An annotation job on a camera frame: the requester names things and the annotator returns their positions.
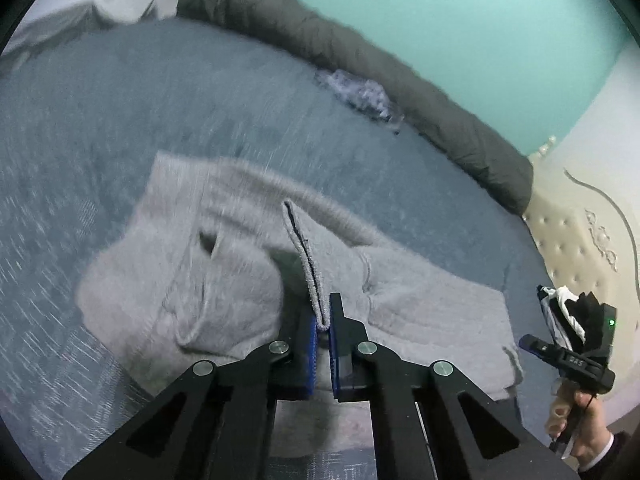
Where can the dark olive duvet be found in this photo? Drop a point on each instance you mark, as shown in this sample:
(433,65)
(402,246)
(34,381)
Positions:
(350,45)

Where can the white pillow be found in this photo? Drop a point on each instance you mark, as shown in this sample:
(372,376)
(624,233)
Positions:
(75,15)

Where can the crumpled blue-grey underwear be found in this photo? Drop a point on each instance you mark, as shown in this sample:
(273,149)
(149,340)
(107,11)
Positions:
(360,92)

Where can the person's right hand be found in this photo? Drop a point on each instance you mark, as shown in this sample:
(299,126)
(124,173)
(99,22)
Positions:
(595,430)

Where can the grey quilted sweatshirt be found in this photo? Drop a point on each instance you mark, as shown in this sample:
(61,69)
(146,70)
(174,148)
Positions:
(200,270)

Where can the cream tufted headboard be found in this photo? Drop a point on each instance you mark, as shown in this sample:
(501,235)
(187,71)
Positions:
(565,240)

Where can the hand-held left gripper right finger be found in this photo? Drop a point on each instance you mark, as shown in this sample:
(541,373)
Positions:
(336,375)

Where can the blue woven bed sheet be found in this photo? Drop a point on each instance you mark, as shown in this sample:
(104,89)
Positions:
(75,135)

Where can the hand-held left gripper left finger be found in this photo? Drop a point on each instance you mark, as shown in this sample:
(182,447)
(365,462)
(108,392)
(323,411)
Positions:
(313,360)

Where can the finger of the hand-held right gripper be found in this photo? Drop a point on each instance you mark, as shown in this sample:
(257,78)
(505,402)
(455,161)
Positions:
(535,346)

